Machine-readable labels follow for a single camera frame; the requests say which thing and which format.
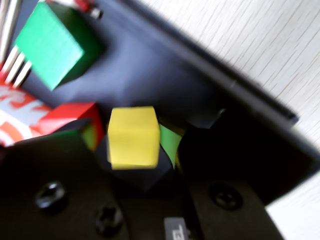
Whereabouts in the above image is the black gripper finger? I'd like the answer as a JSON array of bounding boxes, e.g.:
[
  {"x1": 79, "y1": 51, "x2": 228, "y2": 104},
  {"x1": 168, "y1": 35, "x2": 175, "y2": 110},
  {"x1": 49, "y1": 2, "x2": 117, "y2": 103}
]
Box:
[
  {"x1": 159, "y1": 123, "x2": 286, "y2": 240},
  {"x1": 0, "y1": 118, "x2": 131, "y2": 240}
]

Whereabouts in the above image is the yellow wooden cube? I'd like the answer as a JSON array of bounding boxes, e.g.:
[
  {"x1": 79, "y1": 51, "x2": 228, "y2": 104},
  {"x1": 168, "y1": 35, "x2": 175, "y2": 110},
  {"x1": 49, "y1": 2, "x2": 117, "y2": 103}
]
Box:
[{"x1": 106, "y1": 105, "x2": 161, "y2": 171}]

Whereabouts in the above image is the black cardboard box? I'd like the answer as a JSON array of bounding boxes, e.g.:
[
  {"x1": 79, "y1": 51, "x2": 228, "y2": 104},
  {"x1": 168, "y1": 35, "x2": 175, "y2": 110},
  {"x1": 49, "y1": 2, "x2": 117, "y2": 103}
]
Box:
[{"x1": 13, "y1": 0, "x2": 320, "y2": 209}]

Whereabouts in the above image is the red wooden cube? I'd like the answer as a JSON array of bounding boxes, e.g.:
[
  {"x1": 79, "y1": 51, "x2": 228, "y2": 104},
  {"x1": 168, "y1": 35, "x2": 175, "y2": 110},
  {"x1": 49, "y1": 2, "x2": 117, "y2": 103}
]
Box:
[{"x1": 36, "y1": 101, "x2": 106, "y2": 151}]

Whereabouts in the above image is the red and white carton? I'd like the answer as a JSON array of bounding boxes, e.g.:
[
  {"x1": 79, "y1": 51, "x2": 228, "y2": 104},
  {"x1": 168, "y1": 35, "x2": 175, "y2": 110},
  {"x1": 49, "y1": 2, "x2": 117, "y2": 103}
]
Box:
[{"x1": 0, "y1": 63, "x2": 55, "y2": 148}]

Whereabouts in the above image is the green wooden cube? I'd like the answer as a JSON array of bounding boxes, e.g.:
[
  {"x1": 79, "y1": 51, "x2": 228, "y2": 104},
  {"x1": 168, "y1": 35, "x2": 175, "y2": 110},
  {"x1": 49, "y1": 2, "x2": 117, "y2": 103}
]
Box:
[{"x1": 14, "y1": 1, "x2": 105, "y2": 92}]

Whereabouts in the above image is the white sticks bundle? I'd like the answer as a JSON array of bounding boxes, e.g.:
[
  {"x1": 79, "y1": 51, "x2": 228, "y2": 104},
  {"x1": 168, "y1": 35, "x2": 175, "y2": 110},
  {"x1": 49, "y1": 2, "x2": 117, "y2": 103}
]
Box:
[{"x1": 0, "y1": 0, "x2": 34, "y2": 89}]

